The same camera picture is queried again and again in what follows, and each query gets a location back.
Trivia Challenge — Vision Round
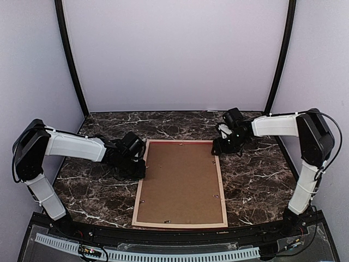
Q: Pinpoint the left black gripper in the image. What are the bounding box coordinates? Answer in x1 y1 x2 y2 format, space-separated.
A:
117 155 146 180

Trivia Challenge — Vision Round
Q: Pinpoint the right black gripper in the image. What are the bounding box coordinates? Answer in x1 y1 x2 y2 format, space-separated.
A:
212 131 249 156

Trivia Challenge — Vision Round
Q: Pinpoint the brown cardboard backing board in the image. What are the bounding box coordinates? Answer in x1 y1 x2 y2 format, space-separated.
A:
135 142 225 224

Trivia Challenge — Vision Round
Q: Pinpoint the red wooden picture frame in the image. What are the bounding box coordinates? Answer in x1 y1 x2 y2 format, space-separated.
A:
131 139 229 228

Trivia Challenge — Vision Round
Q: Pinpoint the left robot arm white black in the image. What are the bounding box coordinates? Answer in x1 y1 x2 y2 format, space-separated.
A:
11 118 147 238

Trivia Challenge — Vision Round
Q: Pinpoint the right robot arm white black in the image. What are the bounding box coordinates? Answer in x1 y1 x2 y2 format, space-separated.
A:
211 108 338 216

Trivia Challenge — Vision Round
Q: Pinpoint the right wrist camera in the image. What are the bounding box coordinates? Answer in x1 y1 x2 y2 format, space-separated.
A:
216 123 232 139

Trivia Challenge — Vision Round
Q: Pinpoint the black front rail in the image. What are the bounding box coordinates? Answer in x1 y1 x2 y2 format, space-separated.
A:
46 218 303 248

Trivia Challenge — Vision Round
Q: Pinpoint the white slotted cable duct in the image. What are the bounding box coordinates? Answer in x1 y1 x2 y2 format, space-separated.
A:
34 233 260 261

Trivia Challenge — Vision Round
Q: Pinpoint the right black corner post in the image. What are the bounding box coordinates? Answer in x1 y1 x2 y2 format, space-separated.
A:
264 0 297 115

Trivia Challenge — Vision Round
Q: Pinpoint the black corner post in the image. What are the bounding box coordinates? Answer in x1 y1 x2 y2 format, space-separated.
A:
54 0 89 118
264 0 297 115

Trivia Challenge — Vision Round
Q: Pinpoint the left black corner post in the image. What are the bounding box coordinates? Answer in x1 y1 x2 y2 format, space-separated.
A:
54 0 89 118

